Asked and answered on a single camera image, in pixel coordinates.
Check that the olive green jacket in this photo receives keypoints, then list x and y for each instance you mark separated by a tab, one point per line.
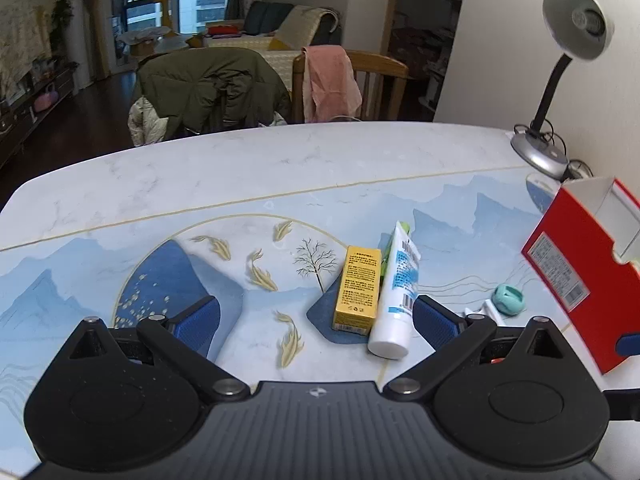
208	90

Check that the white desk lamp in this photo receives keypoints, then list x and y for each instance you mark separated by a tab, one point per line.
583	32

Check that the blue landscape table mat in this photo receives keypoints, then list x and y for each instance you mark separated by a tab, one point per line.
270	264

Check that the red cardboard box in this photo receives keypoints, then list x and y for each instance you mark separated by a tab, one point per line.
586	250

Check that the white blue cream tube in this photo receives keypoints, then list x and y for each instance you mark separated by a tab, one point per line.
393	327

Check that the pink cloth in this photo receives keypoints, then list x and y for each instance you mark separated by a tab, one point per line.
330	89

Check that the green highlighter marker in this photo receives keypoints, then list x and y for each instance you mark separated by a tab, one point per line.
405	227

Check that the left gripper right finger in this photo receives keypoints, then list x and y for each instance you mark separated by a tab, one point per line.
457	342

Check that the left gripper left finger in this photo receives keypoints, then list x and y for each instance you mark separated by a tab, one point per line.
182	342

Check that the dark tv cabinet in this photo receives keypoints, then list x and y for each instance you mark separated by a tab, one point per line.
22	118

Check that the sofa with blanket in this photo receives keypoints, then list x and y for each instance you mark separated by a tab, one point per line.
304	26

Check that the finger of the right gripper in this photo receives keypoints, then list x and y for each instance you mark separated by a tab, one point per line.
628	345

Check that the wooden chair with pink cloth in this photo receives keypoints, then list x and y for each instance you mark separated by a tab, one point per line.
381	80

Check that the yellow small carton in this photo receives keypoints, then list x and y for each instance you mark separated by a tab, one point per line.
357	298

